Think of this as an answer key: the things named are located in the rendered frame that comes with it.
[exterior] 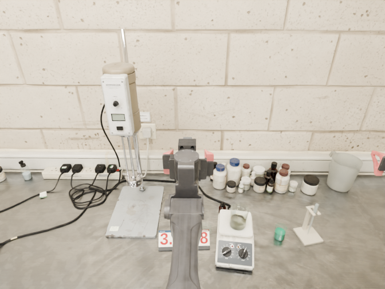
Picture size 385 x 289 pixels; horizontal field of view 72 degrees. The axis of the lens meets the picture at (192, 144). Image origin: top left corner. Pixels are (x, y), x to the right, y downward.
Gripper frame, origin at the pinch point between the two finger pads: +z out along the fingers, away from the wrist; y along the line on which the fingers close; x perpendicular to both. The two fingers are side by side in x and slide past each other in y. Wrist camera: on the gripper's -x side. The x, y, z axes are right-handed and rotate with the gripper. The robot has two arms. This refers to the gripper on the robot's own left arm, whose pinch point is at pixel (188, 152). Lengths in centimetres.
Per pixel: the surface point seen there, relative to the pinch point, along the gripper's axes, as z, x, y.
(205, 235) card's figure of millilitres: 1.4, 37.4, -5.9
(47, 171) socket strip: 39, 36, 72
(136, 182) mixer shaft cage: 15.1, 23.2, 21.2
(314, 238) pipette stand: 2, 39, -47
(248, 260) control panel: -9.7, 36.4, -20.2
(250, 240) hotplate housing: -4.1, 33.4, -21.3
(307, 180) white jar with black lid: 30, 33, -53
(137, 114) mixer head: 15.7, -5.4, 18.1
